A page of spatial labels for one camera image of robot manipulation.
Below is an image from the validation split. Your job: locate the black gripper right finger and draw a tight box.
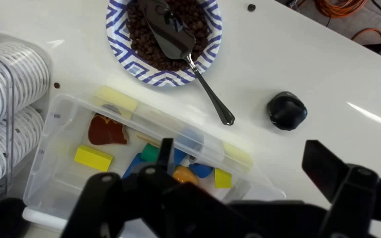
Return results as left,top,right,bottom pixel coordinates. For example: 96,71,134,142
302,138,381,238

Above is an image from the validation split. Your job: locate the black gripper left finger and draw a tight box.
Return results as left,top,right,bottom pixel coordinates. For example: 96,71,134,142
60,137,262,238

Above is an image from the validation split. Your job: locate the metal spoon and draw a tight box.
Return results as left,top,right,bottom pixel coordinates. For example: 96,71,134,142
137,0,237,126

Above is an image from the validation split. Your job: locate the blue white patterned paper bowl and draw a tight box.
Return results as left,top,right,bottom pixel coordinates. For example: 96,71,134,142
105,0,224,88

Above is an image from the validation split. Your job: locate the blue toy block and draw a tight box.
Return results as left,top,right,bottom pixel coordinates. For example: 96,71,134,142
189,162,215,179
123,150,158,178

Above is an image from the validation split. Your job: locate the yellow toy block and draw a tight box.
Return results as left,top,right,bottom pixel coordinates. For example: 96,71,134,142
73,144,115,173

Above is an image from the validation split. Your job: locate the green toy block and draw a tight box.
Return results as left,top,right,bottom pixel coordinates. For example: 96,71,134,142
139,142,162,163

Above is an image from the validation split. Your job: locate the clear plastic toy box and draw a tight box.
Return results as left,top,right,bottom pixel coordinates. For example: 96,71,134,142
21,84,287,232

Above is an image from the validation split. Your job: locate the brown giraffe pattern toy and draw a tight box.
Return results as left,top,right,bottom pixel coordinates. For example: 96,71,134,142
88,112,130,146

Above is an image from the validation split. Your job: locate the orange dotted toy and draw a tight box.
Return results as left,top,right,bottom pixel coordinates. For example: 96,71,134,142
172,165,201,186

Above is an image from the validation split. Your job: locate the black rounded cube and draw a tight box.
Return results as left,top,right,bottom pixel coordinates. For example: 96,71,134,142
266,89,310,132

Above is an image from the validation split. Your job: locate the small yellow cube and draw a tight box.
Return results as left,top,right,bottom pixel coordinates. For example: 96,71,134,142
213,167,234,190

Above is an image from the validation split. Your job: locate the patterned paper cup stack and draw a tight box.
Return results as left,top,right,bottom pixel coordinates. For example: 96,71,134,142
0,104,48,200
0,40,53,134

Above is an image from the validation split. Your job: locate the pale yellow toy piece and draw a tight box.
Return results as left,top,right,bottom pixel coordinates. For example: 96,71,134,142
223,141,256,167

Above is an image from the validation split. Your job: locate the orange floor cable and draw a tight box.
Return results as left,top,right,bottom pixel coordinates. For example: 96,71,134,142
315,0,381,46

